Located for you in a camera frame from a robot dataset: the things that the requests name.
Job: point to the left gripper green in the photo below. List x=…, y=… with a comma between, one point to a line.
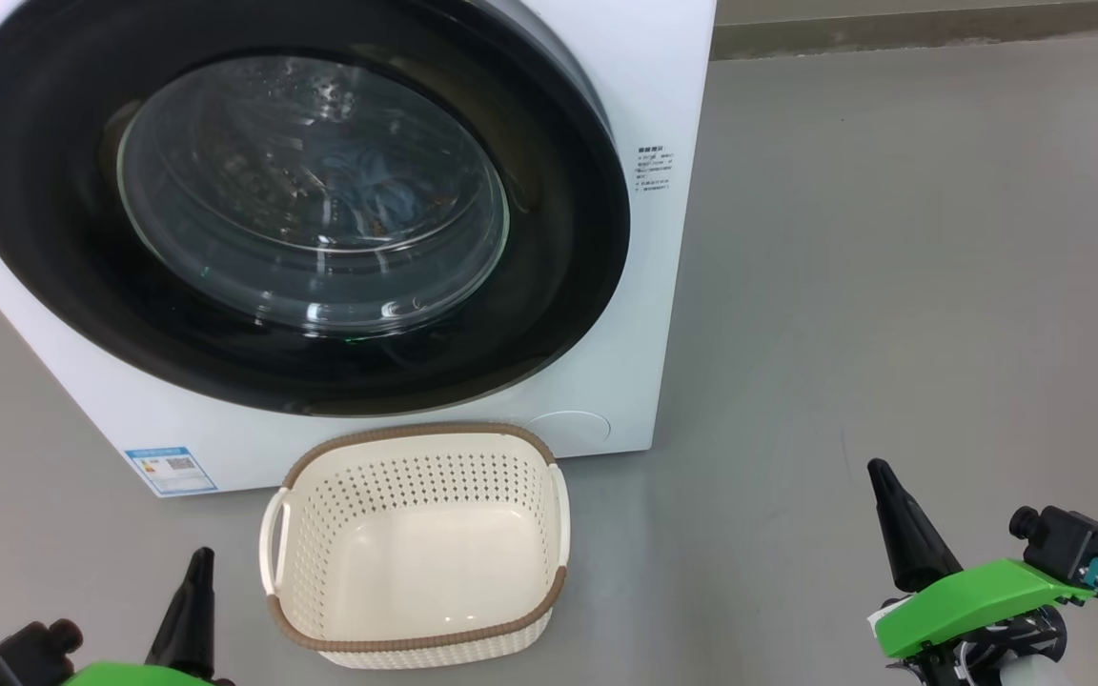
x=144, y=676

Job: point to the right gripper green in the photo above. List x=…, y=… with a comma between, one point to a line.
x=978, y=605

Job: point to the black round glass door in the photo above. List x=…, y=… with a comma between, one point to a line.
x=559, y=238

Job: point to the blue cartoon-print clothing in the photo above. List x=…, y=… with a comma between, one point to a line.
x=377, y=191

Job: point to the cream perforated laundry basket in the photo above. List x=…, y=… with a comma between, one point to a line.
x=320, y=534

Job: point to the white front-load washing machine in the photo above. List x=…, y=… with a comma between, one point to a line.
x=663, y=286

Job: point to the blue energy label sticker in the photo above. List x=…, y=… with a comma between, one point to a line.
x=171, y=471

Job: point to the round white filter cover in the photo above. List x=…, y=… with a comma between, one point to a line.
x=568, y=429

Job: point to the grey skirting board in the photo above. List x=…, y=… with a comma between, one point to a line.
x=940, y=29

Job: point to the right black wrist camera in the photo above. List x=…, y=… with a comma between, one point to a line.
x=1068, y=543

